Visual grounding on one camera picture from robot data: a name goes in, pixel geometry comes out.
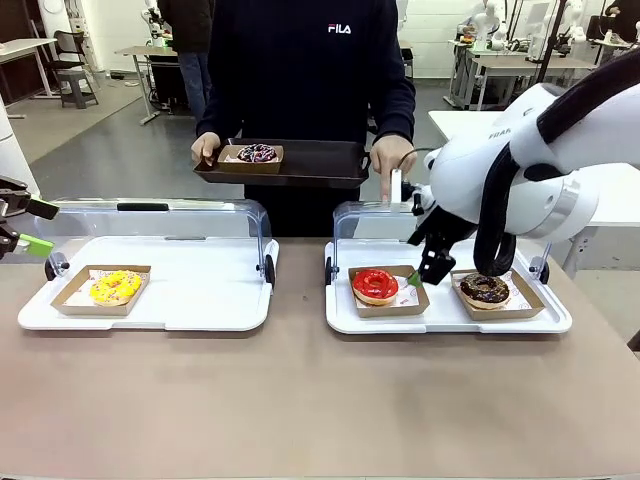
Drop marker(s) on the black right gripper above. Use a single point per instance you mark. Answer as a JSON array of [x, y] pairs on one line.
[[442, 227]]

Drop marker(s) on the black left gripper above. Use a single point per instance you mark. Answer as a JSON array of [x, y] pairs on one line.
[[9, 184]]

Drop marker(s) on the dark brown serving tray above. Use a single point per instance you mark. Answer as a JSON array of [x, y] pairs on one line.
[[320, 160]]

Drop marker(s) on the cardboard donut box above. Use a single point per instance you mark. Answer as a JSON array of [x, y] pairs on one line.
[[525, 307], [390, 311], [250, 168], [75, 305]]

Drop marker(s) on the chocolate donut with colourful sprinkles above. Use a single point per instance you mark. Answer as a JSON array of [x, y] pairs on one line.
[[256, 153]]

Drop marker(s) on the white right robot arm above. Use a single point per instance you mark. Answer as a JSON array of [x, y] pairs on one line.
[[550, 200]]

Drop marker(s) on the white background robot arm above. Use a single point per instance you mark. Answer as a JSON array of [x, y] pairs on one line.
[[487, 25], [154, 20]]

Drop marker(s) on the person's right forearm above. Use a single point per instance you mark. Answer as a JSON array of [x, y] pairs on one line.
[[215, 112]]

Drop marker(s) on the person's left forearm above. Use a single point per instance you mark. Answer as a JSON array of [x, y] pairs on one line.
[[397, 115]]

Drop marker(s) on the plain chocolate donut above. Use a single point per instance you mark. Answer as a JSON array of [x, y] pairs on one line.
[[484, 291]]

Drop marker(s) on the red glazed donut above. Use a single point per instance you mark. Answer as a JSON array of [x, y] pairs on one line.
[[375, 286]]

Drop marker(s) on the yellow sprinkled donut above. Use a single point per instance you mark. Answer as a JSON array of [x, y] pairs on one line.
[[116, 289]]

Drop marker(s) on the background person in jeans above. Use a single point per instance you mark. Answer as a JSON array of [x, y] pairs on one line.
[[192, 60]]

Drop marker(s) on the person in dark sweater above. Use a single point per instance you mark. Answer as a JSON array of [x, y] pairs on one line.
[[310, 75]]

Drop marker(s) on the person's left hand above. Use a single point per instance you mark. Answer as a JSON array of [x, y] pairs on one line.
[[390, 155]]

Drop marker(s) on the person's right hand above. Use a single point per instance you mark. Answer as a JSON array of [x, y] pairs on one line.
[[206, 147]]

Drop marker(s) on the white display tray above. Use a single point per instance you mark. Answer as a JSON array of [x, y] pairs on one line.
[[440, 310], [190, 280]]

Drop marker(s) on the clear plastic tray lid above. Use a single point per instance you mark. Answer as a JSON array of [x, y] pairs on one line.
[[360, 220], [150, 215]]

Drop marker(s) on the grey step stool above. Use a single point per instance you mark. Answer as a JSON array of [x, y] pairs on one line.
[[77, 85]]

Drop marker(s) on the white desk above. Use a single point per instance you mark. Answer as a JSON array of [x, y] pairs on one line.
[[25, 47]]

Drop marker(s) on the black chair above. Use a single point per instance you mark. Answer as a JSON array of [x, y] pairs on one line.
[[70, 47]]

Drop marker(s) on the long grey background desk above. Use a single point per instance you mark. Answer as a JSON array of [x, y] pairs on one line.
[[515, 65]]

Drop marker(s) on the black tripod stand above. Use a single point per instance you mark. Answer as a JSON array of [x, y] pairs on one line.
[[550, 45]]

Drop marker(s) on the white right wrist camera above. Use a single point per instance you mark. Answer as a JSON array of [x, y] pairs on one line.
[[396, 187]]

